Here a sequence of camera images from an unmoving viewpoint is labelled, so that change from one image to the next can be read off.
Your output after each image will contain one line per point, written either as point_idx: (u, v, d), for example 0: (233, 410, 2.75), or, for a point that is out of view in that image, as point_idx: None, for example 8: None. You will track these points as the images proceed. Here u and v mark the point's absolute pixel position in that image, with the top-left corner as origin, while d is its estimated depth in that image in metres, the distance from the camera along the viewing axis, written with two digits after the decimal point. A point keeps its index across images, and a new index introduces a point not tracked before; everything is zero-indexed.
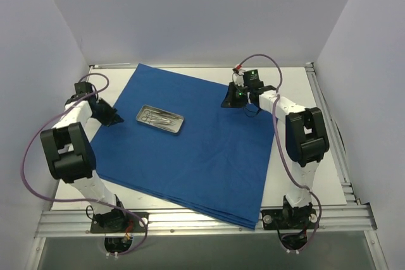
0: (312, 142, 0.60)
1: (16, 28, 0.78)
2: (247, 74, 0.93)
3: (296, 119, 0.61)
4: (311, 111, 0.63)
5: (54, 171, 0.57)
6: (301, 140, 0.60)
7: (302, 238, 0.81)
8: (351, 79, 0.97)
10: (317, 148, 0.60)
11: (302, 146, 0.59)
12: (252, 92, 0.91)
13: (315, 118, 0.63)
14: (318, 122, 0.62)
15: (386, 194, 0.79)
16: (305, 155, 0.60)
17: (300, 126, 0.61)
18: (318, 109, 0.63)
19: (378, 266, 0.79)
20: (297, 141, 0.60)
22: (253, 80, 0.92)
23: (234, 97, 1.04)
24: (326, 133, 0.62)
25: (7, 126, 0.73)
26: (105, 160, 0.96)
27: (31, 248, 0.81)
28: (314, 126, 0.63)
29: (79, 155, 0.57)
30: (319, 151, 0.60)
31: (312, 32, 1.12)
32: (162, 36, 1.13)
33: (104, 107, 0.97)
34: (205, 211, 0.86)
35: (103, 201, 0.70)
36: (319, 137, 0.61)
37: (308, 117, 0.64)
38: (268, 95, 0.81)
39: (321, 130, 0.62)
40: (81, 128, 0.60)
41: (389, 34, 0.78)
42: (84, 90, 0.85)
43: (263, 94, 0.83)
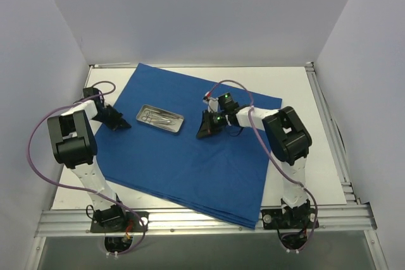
0: (294, 139, 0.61)
1: (16, 27, 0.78)
2: (222, 98, 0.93)
3: (272, 123, 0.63)
4: (284, 111, 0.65)
5: (57, 155, 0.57)
6: (283, 140, 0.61)
7: (302, 237, 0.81)
8: (351, 78, 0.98)
10: (300, 143, 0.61)
11: (286, 145, 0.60)
12: (230, 114, 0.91)
13: (290, 116, 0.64)
14: (294, 118, 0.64)
15: (386, 193, 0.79)
16: (292, 152, 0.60)
17: (278, 128, 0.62)
18: (290, 107, 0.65)
19: (378, 266, 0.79)
20: (280, 142, 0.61)
22: (228, 102, 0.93)
23: (212, 123, 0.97)
24: (304, 127, 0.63)
25: (7, 124, 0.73)
26: (105, 159, 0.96)
27: (32, 247, 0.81)
28: (291, 123, 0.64)
29: (81, 139, 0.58)
30: (304, 145, 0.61)
31: (312, 31, 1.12)
32: (162, 36, 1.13)
33: (111, 112, 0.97)
34: (205, 211, 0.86)
35: (102, 193, 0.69)
36: (300, 131, 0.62)
37: (284, 117, 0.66)
38: (245, 111, 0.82)
39: (299, 124, 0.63)
40: (85, 115, 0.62)
41: (389, 33, 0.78)
42: (91, 93, 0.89)
43: (240, 112, 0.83)
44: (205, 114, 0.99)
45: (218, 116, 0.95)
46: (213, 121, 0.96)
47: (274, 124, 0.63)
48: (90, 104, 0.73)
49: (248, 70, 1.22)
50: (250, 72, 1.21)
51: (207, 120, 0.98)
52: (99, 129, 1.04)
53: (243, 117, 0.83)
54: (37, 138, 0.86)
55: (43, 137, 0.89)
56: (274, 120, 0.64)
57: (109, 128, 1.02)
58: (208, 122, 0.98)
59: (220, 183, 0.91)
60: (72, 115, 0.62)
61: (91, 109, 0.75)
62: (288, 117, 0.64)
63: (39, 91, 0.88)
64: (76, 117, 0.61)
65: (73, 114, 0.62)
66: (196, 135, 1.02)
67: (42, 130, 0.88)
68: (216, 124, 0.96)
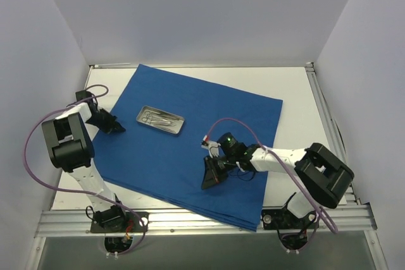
0: (338, 180, 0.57)
1: (16, 27, 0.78)
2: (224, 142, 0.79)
3: (308, 169, 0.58)
4: (315, 150, 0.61)
5: (54, 159, 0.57)
6: (327, 184, 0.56)
7: (302, 238, 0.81)
8: (351, 78, 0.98)
10: (343, 182, 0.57)
11: (333, 190, 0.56)
12: (242, 160, 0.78)
13: (322, 155, 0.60)
14: (328, 156, 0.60)
15: (386, 194, 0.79)
16: (340, 195, 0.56)
17: (315, 172, 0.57)
18: (320, 145, 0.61)
19: (378, 266, 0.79)
20: (324, 188, 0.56)
22: (233, 146, 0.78)
23: (219, 169, 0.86)
24: (341, 162, 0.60)
25: (7, 124, 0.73)
26: (105, 160, 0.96)
27: (31, 247, 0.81)
28: (326, 161, 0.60)
29: (78, 141, 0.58)
30: (348, 182, 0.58)
31: (312, 32, 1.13)
32: (162, 36, 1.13)
33: (104, 116, 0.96)
34: (205, 212, 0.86)
35: (102, 195, 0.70)
36: (339, 168, 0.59)
37: (314, 157, 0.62)
38: (259, 155, 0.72)
39: (335, 160, 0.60)
40: (80, 117, 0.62)
41: (389, 33, 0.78)
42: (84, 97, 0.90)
43: (254, 155, 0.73)
44: (207, 160, 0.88)
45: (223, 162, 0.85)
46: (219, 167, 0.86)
47: (311, 169, 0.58)
48: (84, 107, 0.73)
49: (247, 71, 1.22)
50: (250, 73, 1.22)
51: (212, 167, 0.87)
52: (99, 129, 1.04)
53: (260, 162, 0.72)
54: (37, 138, 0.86)
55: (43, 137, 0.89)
56: (309, 164, 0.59)
57: (104, 133, 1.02)
58: (214, 170, 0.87)
59: (221, 184, 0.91)
60: (66, 118, 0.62)
61: (85, 112, 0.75)
62: (322, 157, 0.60)
63: (39, 91, 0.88)
64: (71, 120, 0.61)
65: (68, 116, 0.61)
66: (200, 185, 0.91)
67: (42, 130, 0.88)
68: (223, 169, 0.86)
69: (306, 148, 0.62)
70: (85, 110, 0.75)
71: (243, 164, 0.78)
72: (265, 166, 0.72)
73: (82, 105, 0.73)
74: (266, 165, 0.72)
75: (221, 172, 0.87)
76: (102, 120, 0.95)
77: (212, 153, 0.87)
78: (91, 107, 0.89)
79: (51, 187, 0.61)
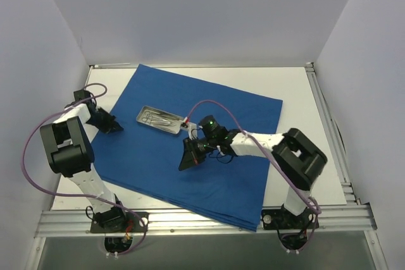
0: (312, 164, 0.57)
1: (16, 27, 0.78)
2: (207, 126, 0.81)
3: (284, 153, 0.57)
4: (292, 134, 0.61)
5: (54, 164, 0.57)
6: (300, 167, 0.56)
7: (302, 238, 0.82)
8: (351, 79, 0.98)
10: (317, 167, 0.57)
11: (306, 172, 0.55)
12: (223, 144, 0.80)
13: (298, 140, 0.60)
14: (304, 141, 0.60)
15: (386, 193, 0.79)
16: (313, 179, 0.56)
17: (290, 155, 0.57)
18: (297, 130, 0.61)
19: (378, 266, 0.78)
20: (299, 172, 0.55)
22: (215, 129, 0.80)
23: (198, 151, 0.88)
24: (316, 147, 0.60)
25: (7, 124, 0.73)
26: (105, 160, 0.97)
27: (31, 247, 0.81)
28: (301, 146, 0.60)
29: (78, 147, 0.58)
30: (321, 166, 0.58)
31: (312, 32, 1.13)
32: (162, 36, 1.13)
33: (103, 116, 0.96)
34: (205, 212, 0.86)
35: (102, 197, 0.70)
36: (314, 152, 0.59)
37: (291, 141, 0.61)
38: (239, 140, 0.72)
39: (310, 145, 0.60)
40: (79, 122, 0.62)
41: (389, 33, 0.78)
42: (83, 97, 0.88)
43: (234, 140, 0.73)
44: (186, 143, 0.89)
45: (204, 144, 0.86)
46: (199, 149, 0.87)
47: (286, 153, 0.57)
48: (83, 109, 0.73)
49: (247, 71, 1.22)
50: (250, 73, 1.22)
51: (191, 149, 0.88)
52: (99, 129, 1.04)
53: (240, 147, 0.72)
54: (37, 138, 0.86)
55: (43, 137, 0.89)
56: (284, 147, 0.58)
57: (102, 132, 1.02)
58: (193, 152, 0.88)
59: (221, 184, 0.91)
60: (65, 122, 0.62)
61: (84, 113, 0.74)
62: (299, 141, 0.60)
63: (39, 91, 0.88)
64: (71, 124, 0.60)
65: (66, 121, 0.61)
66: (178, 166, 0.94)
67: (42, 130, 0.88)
68: (202, 151, 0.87)
69: (284, 133, 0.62)
70: (84, 112, 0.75)
71: (224, 148, 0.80)
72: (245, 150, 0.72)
73: (80, 107, 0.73)
74: (245, 150, 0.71)
75: (200, 154, 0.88)
76: (101, 120, 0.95)
77: (192, 136, 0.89)
78: (90, 108, 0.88)
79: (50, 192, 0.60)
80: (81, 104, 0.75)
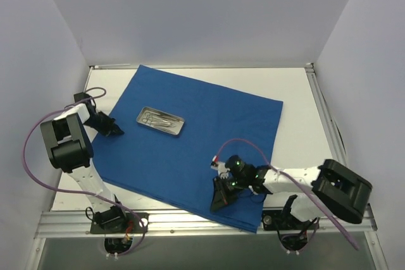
0: (358, 195, 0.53)
1: (16, 28, 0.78)
2: (233, 167, 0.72)
3: (328, 189, 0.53)
4: (328, 166, 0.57)
5: (53, 159, 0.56)
6: (349, 202, 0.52)
7: (302, 238, 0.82)
8: (351, 79, 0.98)
10: (364, 196, 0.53)
11: (357, 207, 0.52)
12: (254, 184, 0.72)
13: (336, 171, 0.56)
14: (343, 170, 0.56)
15: (386, 195, 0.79)
16: (363, 210, 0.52)
17: (335, 191, 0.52)
18: (332, 161, 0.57)
19: (378, 267, 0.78)
20: (348, 207, 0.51)
22: (243, 169, 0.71)
23: (227, 190, 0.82)
24: (357, 176, 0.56)
25: (7, 126, 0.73)
26: (105, 161, 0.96)
27: (31, 248, 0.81)
28: (340, 176, 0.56)
29: (77, 141, 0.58)
30: (368, 194, 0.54)
31: (312, 33, 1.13)
32: (162, 37, 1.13)
33: (102, 119, 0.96)
34: (205, 214, 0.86)
35: (101, 195, 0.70)
36: (355, 181, 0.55)
37: (327, 172, 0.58)
38: (271, 177, 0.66)
39: (350, 173, 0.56)
40: (78, 118, 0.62)
41: (390, 34, 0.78)
42: (81, 98, 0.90)
43: (265, 179, 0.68)
44: (216, 182, 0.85)
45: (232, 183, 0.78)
46: (228, 188, 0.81)
47: (330, 187, 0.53)
48: (83, 107, 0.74)
49: (247, 71, 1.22)
50: (250, 73, 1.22)
51: (221, 189, 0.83)
52: None
53: (274, 186, 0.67)
54: (37, 139, 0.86)
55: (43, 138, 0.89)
56: (325, 183, 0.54)
57: (102, 134, 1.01)
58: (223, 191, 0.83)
59: None
60: (65, 118, 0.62)
61: (83, 113, 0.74)
62: (338, 171, 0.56)
63: (39, 92, 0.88)
64: (70, 121, 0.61)
65: (66, 117, 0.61)
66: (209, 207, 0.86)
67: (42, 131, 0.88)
68: (231, 190, 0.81)
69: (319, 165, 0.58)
70: (83, 111, 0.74)
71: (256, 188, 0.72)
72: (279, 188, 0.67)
73: (80, 106, 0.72)
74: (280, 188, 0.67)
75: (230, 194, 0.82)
76: (100, 122, 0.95)
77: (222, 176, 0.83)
78: (88, 109, 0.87)
79: (52, 188, 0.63)
80: (80, 104, 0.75)
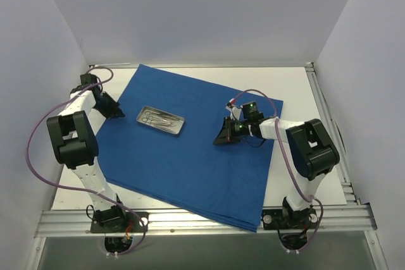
0: (321, 153, 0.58)
1: (16, 27, 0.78)
2: (247, 107, 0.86)
3: (295, 133, 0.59)
4: (311, 122, 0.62)
5: (59, 156, 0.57)
6: (307, 153, 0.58)
7: (302, 238, 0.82)
8: (351, 78, 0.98)
10: (326, 159, 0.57)
11: (311, 160, 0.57)
12: (254, 125, 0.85)
13: (316, 129, 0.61)
14: (321, 133, 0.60)
15: (386, 194, 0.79)
16: (316, 169, 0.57)
17: (300, 139, 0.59)
18: (318, 121, 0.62)
19: (378, 266, 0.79)
20: (304, 156, 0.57)
22: (252, 112, 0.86)
23: (233, 131, 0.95)
24: (332, 142, 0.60)
25: (7, 126, 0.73)
26: (106, 160, 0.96)
27: (31, 247, 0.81)
28: (317, 136, 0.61)
29: (83, 141, 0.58)
30: (331, 162, 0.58)
31: (312, 32, 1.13)
32: (162, 36, 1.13)
33: (107, 101, 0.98)
34: (205, 213, 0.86)
35: (103, 194, 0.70)
36: (326, 146, 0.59)
37: (309, 129, 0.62)
38: (267, 122, 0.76)
39: (326, 138, 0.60)
40: (85, 116, 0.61)
41: (389, 34, 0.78)
42: (90, 81, 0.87)
43: (263, 122, 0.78)
44: (226, 120, 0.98)
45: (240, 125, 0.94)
46: (235, 129, 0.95)
47: (299, 134, 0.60)
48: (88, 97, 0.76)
49: (247, 71, 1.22)
50: (250, 72, 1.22)
51: (228, 127, 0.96)
52: (99, 129, 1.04)
53: (266, 129, 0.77)
54: (37, 138, 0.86)
55: (43, 137, 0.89)
56: (299, 129, 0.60)
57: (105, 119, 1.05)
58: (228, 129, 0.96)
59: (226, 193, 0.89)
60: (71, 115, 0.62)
61: (89, 101, 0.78)
62: (316, 131, 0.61)
63: (39, 91, 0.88)
64: (77, 119, 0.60)
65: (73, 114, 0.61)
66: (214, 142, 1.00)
67: (42, 130, 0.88)
68: (237, 131, 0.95)
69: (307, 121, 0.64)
70: (90, 100, 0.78)
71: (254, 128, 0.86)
72: (269, 134, 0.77)
73: (85, 96, 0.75)
74: (269, 133, 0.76)
75: (234, 135, 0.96)
76: (105, 105, 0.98)
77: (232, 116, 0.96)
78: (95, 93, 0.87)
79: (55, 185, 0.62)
80: (86, 92, 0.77)
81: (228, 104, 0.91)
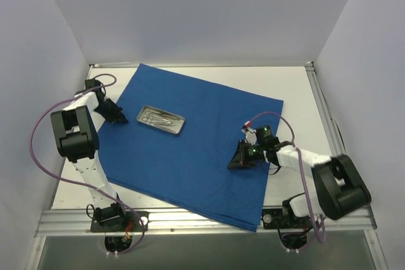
0: (350, 194, 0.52)
1: (16, 26, 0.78)
2: (261, 131, 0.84)
3: (324, 173, 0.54)
4: (338, 159, 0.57)
5: (61, 149, 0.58)
6: (335, 194, 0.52)
7: (302, 237, 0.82)
8: (352, 78, 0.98)
10: (356, 200, 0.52)
11: (339, 202, 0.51)
12: (269, 151, 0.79)
13: (345, 167, 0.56)
14: (351, 171, 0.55)
15: (386, 193, 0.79)
16: (344, 211, 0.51)
17: (330, 177, 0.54)
18: (347, 157, 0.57)
19: (378, 265, 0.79)
20: (331, 196, 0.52)
22: (267, 136, 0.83)
23: (246, 155, 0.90)
24: (362, 182, 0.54)
25: (7, 125, 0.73)
26: (107, 159, 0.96)
27: (32, 247, 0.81)
28: (346, 175, 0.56)
29: (85, 134, 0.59)
30: (362, 203, 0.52)
31: (312, 31, 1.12)
32: (162, 36, 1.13)
33: (111, 106, 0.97)
34: (205, 213, 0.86)
35: (103, 190, 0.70)
36: (357, 186, 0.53)
37: (336, 166, 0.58)
38: (286, 151, 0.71)
39: (355, 177, 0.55)
40: (87, 110, 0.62)
41: (390, 33, 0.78)
42: (93, 85, 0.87)
43: (281, 149, 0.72)
44: (240, 144, 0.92)
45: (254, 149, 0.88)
46: (248, 152, 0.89)
47: (326, 172, 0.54)
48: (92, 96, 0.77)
49: (247, 70, 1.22)
50: (250, 72, 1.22)
51: (242, 151, 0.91)
52: (99, 129, 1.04)
53: (285, 158, 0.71)
54: (37, 138, 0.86)
55: (43, 136, 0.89)
56: (326, 167, 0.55)
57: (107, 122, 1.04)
58: (242, 153, 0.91)
59: (226, 193, 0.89)
60: (74, 109, 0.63)
61: (93, 101, 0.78)
62: (344, 168, 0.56)
63: (40, 91, 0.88)
64: (79, 113, 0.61)
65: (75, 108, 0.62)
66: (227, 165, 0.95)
67: (42, 129, 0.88)
68: (251, 156, 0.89)
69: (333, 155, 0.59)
70: (93, 100, 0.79)
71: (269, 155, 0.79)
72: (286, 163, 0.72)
73: (89, 95, 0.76)
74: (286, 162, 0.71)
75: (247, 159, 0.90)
76: (108, 110, 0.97)
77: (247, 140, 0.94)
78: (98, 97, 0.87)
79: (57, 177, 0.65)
80: (90, 92, 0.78)
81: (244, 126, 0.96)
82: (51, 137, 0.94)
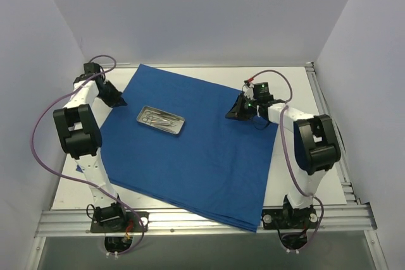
0: (322, 150, 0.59)
1: (16, 26, 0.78)
2: (258, 87, 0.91)
3: (303, 128, 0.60)
4: (319, 118, 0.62)
5: (64, 147, 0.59)
6: (309, 147, 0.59)
7: (302, 238, 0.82)
8: (351, 78, 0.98)
10: (327, 155, 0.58)
11: (311, 154, 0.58)
12: (262, 107, 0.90)
13: (324, 125, 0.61)
14: (328, 129, 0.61)
15: (386, 193, 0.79)
16: (315, 163, 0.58)
17: (306, 131, 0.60)
18: (327, 117, 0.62)
19: (378, 266, 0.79)
20: (304, 148, 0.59)
22: (262, 93, 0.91)
23: (242, 109, 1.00)
24: (336, 140, 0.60)
25: (7, 126, 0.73)
26: (108, 159, 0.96)
27: (31, 247, 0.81)
28: (323, 132, 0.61)
29: (88, 133, 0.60)
30: (331, 160, 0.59)
31: (312, 32, 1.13)
32: (162, 36, 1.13)
33: (111, 90, 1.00)
34: (205, 214, 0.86)
35: (104, 189, 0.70)
36: (330, 144, 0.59)
37: (317, 125, 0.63)
38: (276, 107, 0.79)
39: (331, 136, 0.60)
40: (90, 109, 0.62)
41: (389, 33, 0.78)
42: (93, 71, 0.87)
43: (273, 107, 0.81)
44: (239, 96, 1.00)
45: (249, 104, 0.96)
46: (243, 106, 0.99)
47: (305, 126, 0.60)
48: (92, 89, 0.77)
49: (247, 71, 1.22)
50: (250, 72, 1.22)
51: (238, 102, 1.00)
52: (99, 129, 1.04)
53: (274, 113, 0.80)
54: (37, 138, 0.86)
55: (43, 136, 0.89)
56: (306, 122, 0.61)
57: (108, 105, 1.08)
58: (238, 107, 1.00)
59: (226, 193, 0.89)
60: (76, 107, 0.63)
61: (93, 91, 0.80)
62: (323, 126, 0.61)
63: (40, 91, 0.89)
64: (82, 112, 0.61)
65: (78, 107, 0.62)
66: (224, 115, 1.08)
67: (42, 129, 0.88)
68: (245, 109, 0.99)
69: (316, 115, 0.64)
70: (92, 90, 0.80)
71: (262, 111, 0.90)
72: (276, 118, 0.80)
73: (89, 86, 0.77)
74: (276, 117, 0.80)
75: (243, 112, 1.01)
76: (108, 94, 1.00)
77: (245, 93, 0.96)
78: (98, 83, 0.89)
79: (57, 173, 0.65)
80: (90, 82, 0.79)
81: (245, 81, 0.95)
82: (51, 136, 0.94)
